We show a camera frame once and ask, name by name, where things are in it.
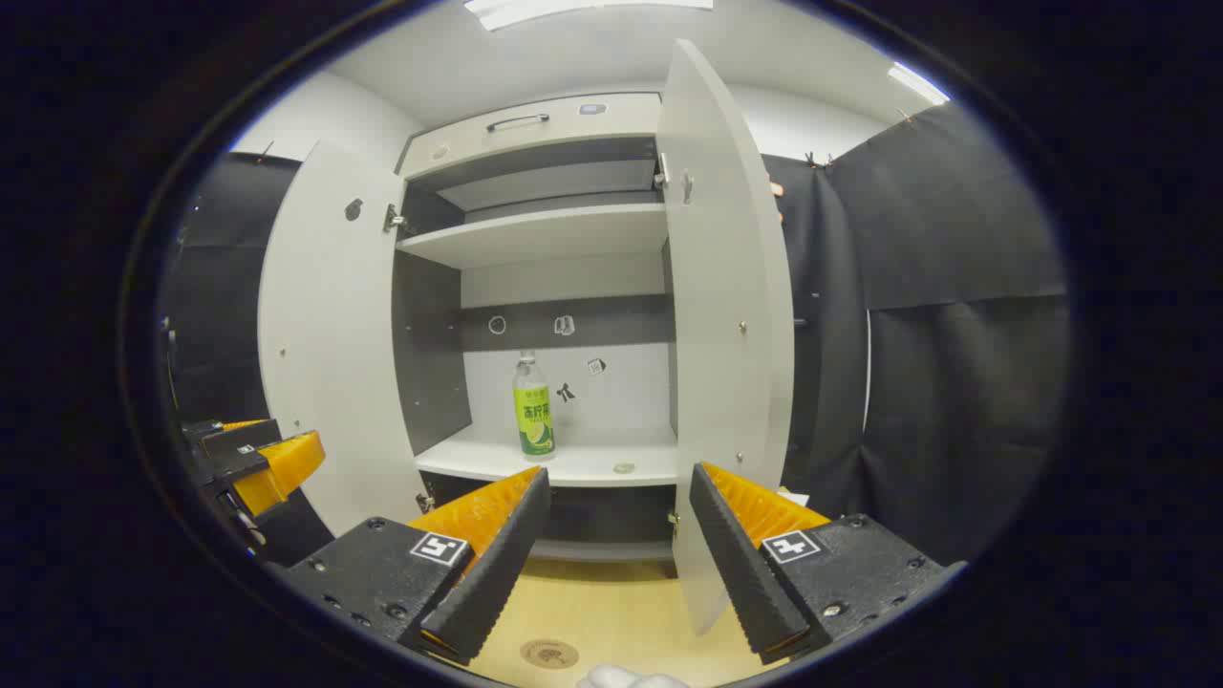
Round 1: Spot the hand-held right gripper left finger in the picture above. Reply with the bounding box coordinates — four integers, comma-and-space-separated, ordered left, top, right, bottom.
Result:
285, 465, 553, 668

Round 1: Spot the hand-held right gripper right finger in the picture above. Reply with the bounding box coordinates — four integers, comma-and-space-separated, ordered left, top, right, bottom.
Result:
690, 462, 966, 666

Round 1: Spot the round brown coaster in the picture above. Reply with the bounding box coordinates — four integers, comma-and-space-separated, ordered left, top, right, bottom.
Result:
520, 638, 580, 670

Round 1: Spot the white cabinet door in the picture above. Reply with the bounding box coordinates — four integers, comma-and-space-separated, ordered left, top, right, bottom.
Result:
657, 38, 796, 636
258, 141, 431, 536

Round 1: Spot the clear bottle with green label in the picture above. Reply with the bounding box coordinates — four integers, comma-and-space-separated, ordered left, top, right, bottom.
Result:
512, 350, 557, 460

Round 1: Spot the black backdrop cloth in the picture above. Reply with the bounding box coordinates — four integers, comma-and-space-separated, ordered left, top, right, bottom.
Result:
158, 100, 1071, 567

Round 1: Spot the rectangular ceiling light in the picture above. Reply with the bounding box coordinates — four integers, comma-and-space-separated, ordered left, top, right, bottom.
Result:
465, 0, 714, 31

